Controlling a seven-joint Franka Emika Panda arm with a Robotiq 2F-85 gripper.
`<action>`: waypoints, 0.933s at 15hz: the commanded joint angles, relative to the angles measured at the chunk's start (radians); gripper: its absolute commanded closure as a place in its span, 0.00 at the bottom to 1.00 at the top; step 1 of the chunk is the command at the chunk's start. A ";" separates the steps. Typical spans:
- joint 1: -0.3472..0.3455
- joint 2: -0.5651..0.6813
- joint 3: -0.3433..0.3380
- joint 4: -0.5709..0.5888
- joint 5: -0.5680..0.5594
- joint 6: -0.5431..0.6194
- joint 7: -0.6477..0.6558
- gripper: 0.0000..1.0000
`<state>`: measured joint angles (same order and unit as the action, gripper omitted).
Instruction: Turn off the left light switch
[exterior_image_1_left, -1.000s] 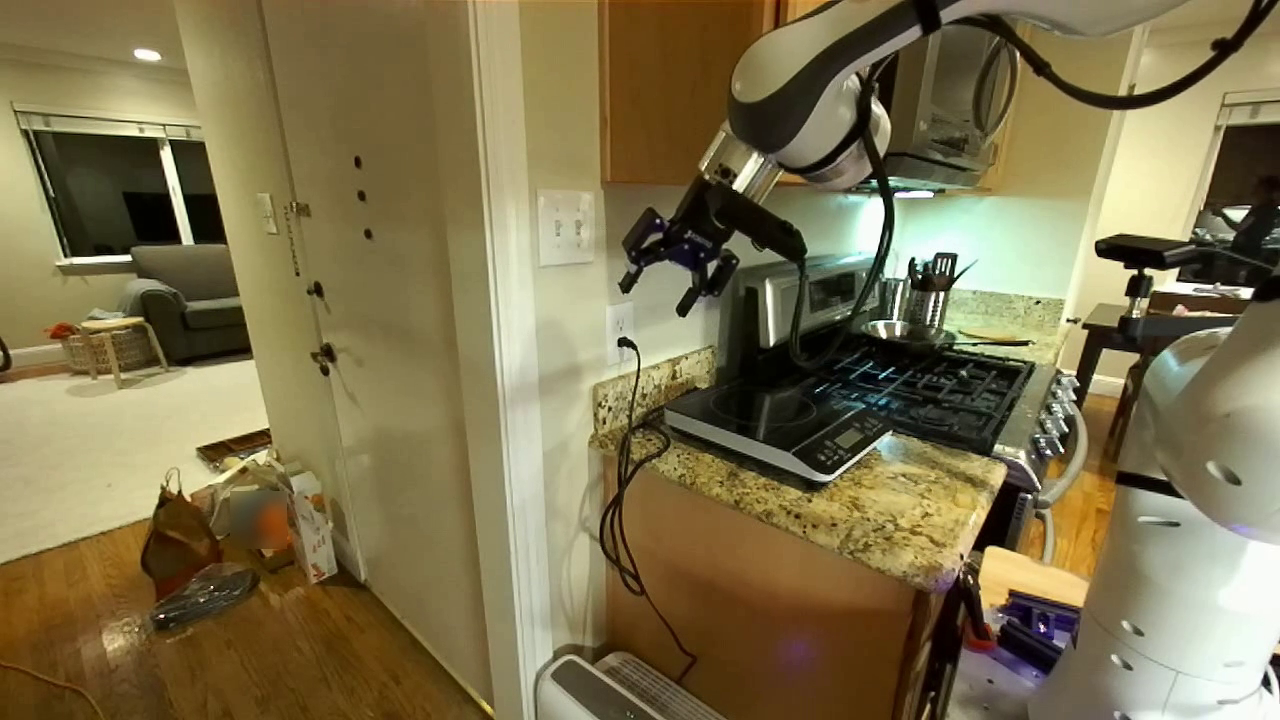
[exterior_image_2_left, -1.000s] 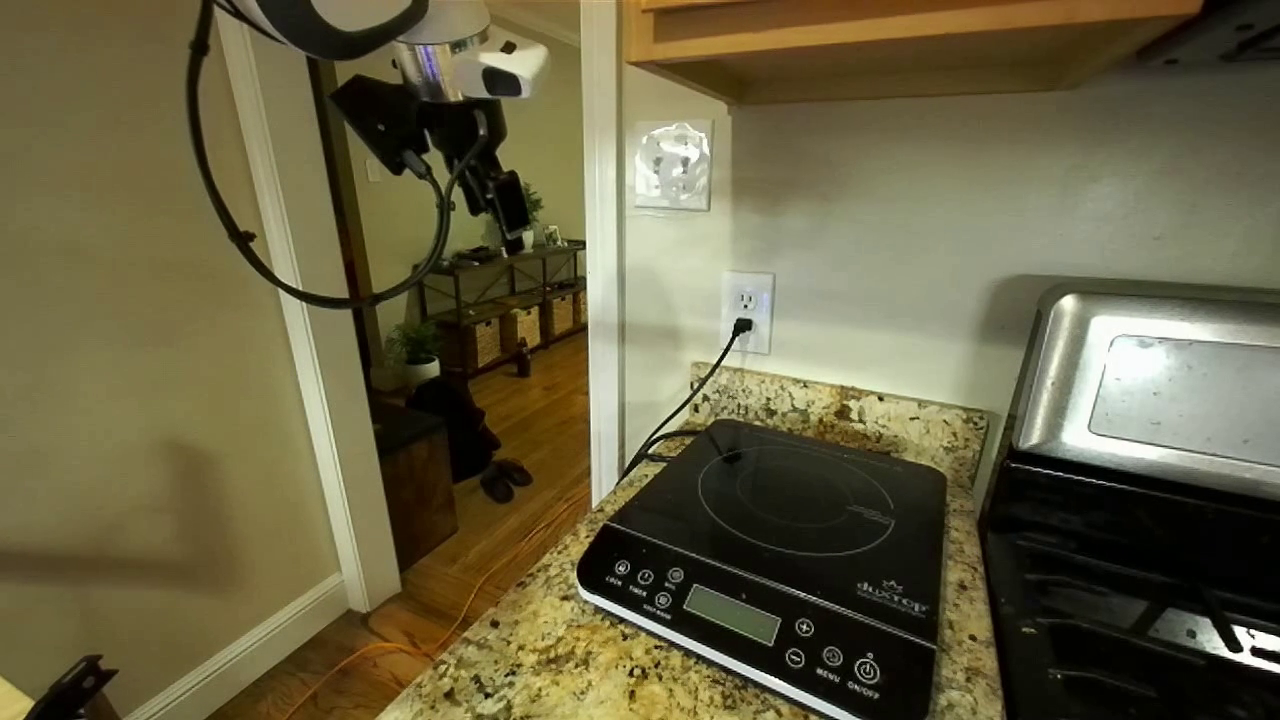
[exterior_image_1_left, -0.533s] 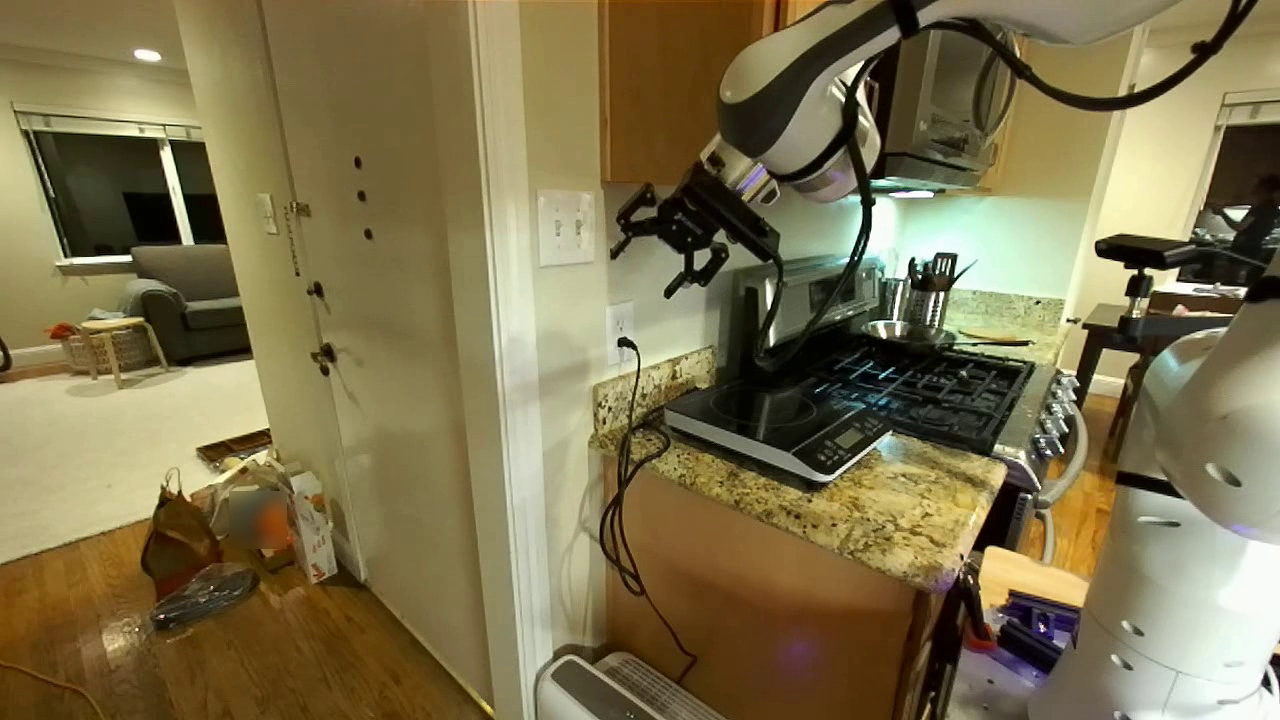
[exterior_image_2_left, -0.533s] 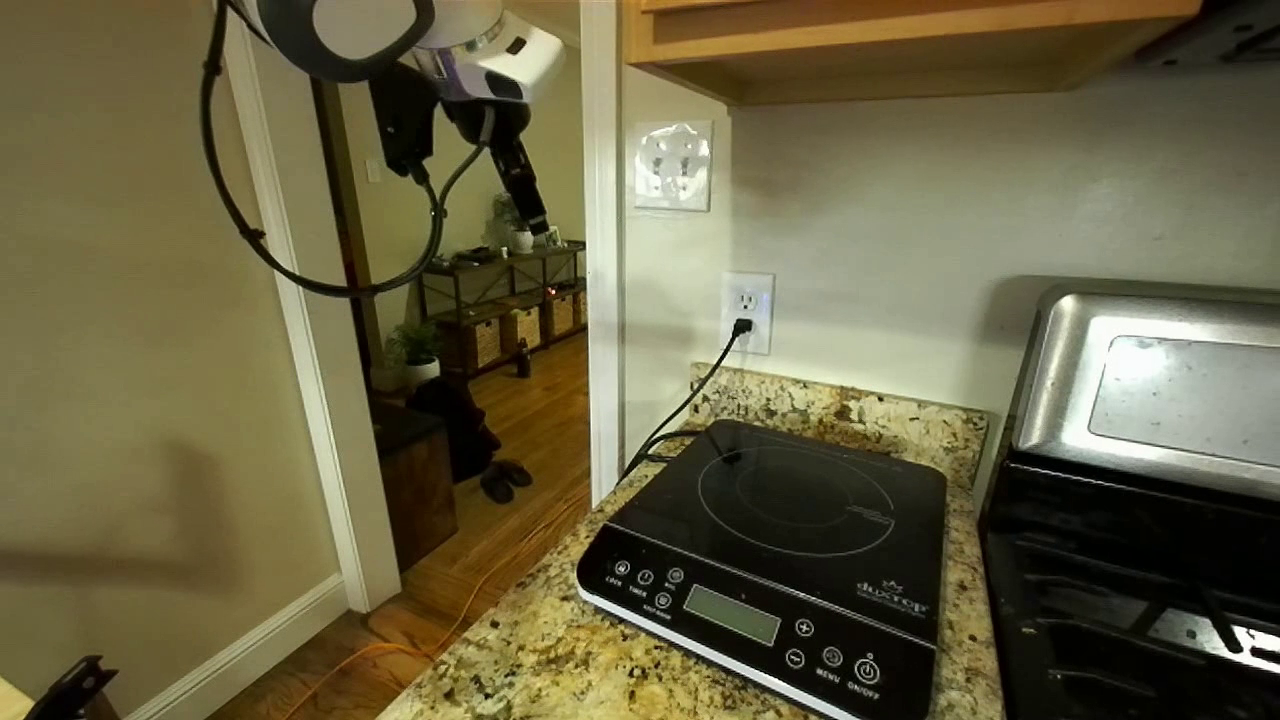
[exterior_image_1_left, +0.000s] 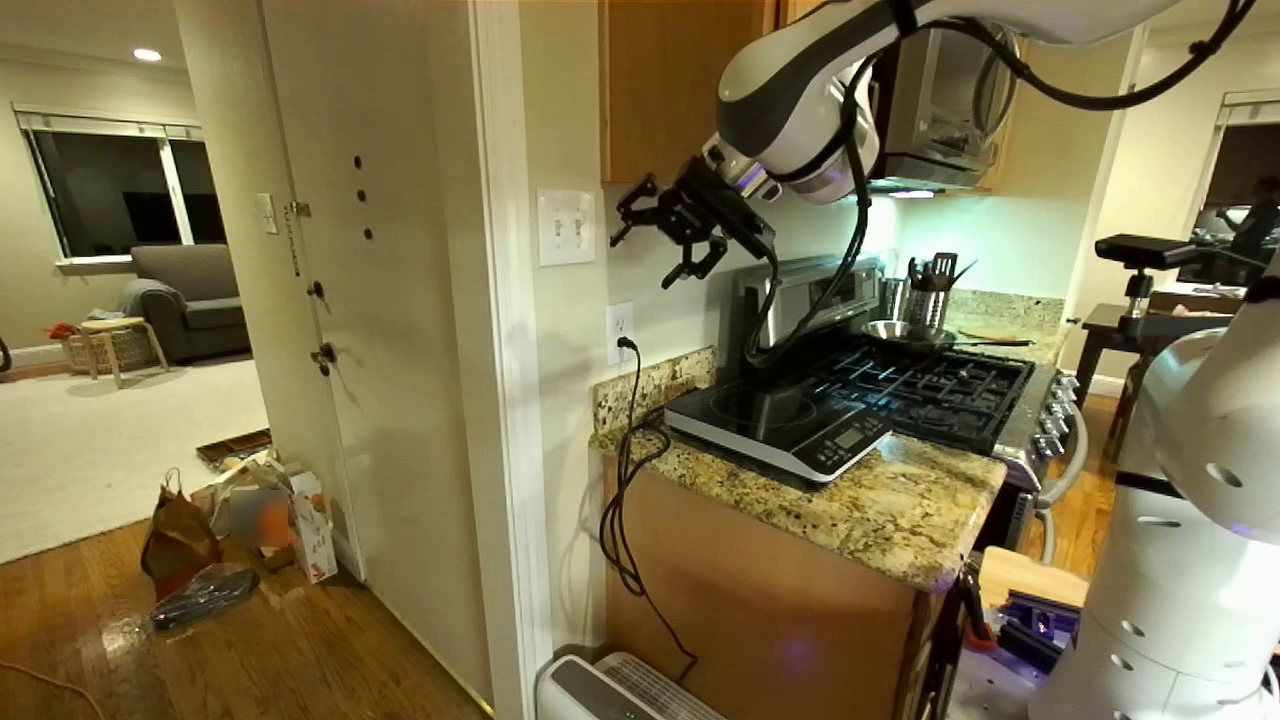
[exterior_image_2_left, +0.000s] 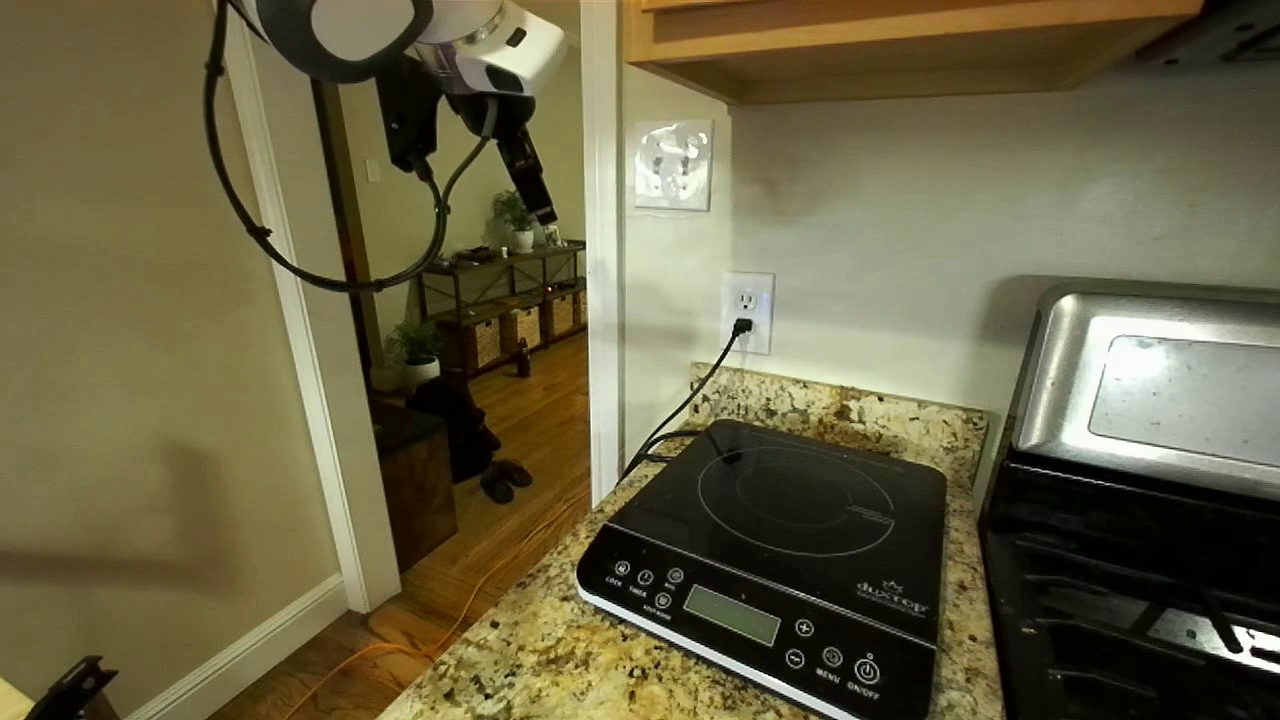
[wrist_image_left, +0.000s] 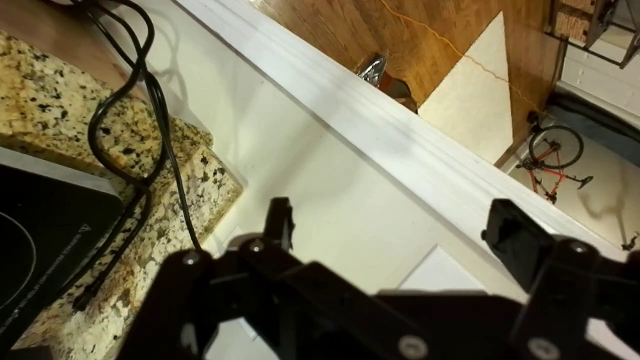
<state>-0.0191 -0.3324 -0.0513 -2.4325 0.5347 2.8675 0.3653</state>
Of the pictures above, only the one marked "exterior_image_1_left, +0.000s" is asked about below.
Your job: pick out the blue item on floor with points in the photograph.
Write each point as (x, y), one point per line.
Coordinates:
(204, 599)

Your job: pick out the round ceiling light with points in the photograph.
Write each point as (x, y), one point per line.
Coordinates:
(145, 54)

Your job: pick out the large white-framed window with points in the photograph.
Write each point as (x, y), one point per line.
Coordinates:
(106, 184)

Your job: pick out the black camera on tripod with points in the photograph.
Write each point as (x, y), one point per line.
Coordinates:
(1143, 250)

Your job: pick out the narrow white-framed window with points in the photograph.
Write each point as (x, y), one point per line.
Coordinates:
(1245, 163)

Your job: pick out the white wall outlet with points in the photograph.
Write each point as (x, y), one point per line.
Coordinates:
(622, 325)

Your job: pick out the stainless range hood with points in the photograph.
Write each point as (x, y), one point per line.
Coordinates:
(946, 104)

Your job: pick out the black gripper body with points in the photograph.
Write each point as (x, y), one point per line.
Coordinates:
(724, 204)

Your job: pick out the metal utensil holder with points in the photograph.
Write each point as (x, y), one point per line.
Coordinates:
(921, 307)

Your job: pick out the brown paper bag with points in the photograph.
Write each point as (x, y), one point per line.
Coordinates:
(178, 540)

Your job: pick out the grey armchair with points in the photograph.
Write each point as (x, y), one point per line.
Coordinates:
(184, 300)

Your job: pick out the white door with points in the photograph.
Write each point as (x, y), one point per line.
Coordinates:
(402, 465)

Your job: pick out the stainless gas stove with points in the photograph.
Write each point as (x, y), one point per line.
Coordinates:
(934, 386)

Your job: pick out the small wooden side table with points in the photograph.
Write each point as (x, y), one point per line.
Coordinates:
(120, 325)

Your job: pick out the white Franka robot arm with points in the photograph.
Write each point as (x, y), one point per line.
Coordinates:
(801, 80)

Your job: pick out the black induction cooktop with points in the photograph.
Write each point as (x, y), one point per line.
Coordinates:
(763, 424)

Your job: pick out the metal bowl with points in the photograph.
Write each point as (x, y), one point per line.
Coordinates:
(884, 329)

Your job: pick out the purple blue box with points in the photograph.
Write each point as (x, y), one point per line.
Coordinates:
(1035, 624)

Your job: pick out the wooden counter base cabinet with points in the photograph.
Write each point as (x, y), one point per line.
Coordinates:
(763, 614)

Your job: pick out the white floor heater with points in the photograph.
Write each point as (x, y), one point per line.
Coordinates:
(600, 686)

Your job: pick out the white double light switch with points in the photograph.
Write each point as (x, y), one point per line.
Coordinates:
(568, 225)

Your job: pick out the white carton box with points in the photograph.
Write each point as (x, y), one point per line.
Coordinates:
(312, 527)

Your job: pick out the orange item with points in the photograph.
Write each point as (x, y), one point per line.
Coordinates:
(272, 527)

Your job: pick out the white wall thermostat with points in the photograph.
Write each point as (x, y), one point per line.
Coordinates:
(266, 215)

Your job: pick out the dark wooden table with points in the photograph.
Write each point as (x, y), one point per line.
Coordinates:
(1135, 325)

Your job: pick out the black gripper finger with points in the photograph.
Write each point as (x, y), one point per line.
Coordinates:
(646, 202)
(701, 259)

